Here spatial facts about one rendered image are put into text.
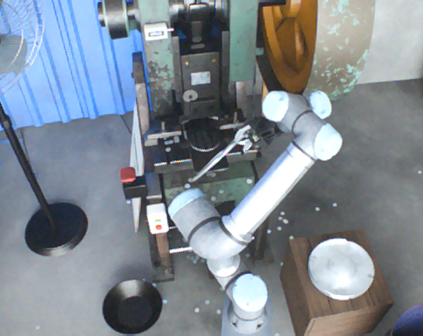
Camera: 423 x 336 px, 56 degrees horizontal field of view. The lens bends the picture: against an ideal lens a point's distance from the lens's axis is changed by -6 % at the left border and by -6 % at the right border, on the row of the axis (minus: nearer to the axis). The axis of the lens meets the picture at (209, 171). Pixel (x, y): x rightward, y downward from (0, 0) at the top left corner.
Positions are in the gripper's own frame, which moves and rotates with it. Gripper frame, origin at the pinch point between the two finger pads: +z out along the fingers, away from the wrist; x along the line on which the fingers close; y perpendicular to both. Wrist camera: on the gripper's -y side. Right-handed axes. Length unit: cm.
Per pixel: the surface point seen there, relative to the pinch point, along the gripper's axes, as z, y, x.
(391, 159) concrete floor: 34, -132, 113
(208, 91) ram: 19.8, -23.2, -14.2
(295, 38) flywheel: -11.9, -45.0, -9.6
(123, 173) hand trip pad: 51, 11, -12
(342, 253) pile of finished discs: 15, -19, 78
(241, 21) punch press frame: -10.2, -26.3, -28.0
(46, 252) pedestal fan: 143, 31, 0
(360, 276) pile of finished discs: 8, -10, 86
